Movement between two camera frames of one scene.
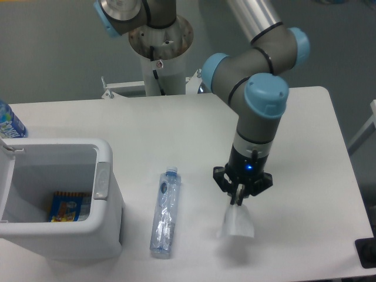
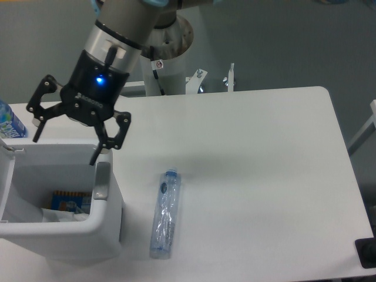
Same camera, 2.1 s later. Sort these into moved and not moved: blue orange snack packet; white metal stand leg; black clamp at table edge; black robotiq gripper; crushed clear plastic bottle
Moved: black robotiq gripper
Not moved: blue orange snack packet; white metal stand leg; black clamp at table edge; crushed clear plastic bottle
